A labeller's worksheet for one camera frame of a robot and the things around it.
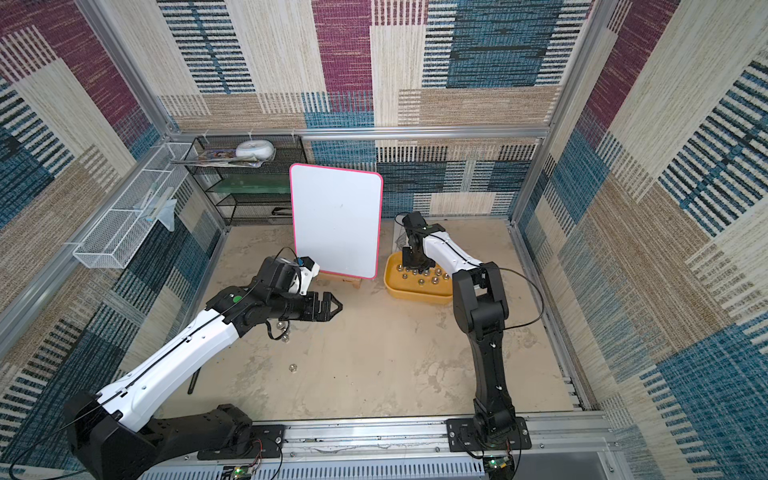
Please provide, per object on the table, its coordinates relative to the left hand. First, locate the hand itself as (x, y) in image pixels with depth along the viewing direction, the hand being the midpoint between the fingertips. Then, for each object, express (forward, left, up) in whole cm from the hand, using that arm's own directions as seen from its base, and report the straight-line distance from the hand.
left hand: (328, 304), depth 76 cm
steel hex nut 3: (+21, -35, -18) cm, 44 cm away
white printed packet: (+39, -20, -18) cm, 47 cm away
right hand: (+24, -24, -13) cm, 36 cm away
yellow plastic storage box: (+17, -30, -18) cm, 39 cm away
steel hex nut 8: (-11, +7, +6) cm, 14 cm away
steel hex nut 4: (+23, -24, -18) cm, 38 cm away
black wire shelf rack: (+35, +27, +7) cm, 44 cm away
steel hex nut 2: (+19, -26, -18) cm, 37 cm away
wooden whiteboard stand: (+16, -5, -14) cm, 22 cm away
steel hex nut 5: (+22, -21, -19) cm, 35 cm away
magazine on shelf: (+42, +34, +15) cm, 56 cm away
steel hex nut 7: (+23, -32, -18) cm, 44 cm away
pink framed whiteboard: (+28, 0, +3) cm, 29 cm away
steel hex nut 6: (+22, -28, -18) cm, 40 cm away
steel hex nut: (+19, -31, -18) cm, 40 cm away
